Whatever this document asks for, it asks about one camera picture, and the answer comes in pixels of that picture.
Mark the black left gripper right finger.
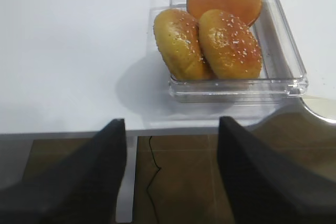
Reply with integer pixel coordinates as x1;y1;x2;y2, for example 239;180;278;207
217;116;335;223

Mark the white parchment paper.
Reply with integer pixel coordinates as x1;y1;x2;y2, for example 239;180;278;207
280;0;335;100

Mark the sesame bun top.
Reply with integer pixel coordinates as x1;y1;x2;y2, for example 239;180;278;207
198;9;262;80
153;9;215;81

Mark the black cable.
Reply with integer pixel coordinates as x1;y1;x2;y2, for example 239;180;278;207
145;135;162;224

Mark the clear plastic bun container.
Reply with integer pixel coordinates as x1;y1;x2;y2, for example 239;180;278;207
153;0;308;102

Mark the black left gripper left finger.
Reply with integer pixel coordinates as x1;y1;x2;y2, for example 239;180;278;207
1;119;127;223

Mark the white table leg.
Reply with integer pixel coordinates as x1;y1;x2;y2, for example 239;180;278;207
115;136;138;223

